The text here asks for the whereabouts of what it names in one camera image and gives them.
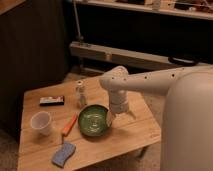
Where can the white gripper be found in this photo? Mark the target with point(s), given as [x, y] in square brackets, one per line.
[120, 108]

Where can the small clear plastic bottle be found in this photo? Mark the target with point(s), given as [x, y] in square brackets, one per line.
[80, 90]

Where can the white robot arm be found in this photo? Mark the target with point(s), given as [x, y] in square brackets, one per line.
[187, 123]

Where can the green ceramic bowl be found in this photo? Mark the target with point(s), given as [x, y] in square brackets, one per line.
[94, 120]

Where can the long grey case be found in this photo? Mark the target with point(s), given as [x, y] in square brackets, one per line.
[123, 57]

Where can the wooden table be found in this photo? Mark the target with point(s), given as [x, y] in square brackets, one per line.
[57, 134]

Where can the dark flat snack box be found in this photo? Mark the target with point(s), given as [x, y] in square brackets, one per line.
[51, 101]

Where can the blue sponge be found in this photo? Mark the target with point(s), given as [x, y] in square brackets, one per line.
[63, 154]

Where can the metal pole stand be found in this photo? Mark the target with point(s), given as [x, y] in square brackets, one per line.
[79, 35]

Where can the clear plastic cup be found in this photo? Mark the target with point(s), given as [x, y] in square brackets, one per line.
[42, 122]

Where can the wooden shelf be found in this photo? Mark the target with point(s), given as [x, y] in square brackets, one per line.
[152, 8]

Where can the black case handle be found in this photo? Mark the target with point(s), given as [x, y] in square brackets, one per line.
[182, 62]

